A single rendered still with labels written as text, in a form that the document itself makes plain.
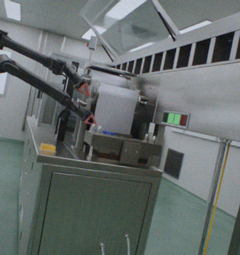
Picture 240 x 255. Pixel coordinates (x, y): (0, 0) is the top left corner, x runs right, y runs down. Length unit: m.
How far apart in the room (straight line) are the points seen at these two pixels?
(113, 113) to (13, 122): 5.64
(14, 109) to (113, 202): 5.85
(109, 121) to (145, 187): 0.43
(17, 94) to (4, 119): 0.67
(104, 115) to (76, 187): 0.47
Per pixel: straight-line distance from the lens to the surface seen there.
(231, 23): 1.29
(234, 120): 1.10
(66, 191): 1.40
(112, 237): 1.56
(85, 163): 1.37
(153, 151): 1.55
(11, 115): 7.14
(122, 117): 1.66
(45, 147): 1.45
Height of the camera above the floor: 1.15
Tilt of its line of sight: 3 degrees down
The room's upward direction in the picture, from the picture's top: 12 degrees clockwise
